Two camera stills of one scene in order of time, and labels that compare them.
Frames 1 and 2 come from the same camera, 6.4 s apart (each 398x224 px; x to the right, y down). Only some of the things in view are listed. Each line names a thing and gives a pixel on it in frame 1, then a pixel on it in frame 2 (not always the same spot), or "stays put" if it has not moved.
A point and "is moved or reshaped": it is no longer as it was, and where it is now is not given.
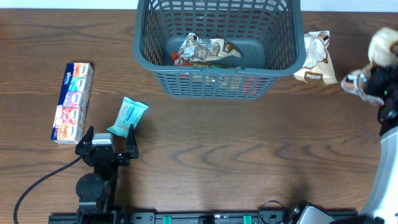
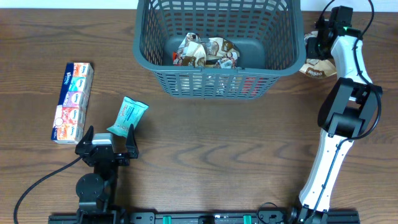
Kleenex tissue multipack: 69,122 stays put
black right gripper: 377,74 → 311,53
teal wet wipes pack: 130,113 stays put
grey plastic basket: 219,48 stays put
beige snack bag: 380,47 → 221,53
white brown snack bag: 195,49 is moved or reshaped
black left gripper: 124,158 stays put
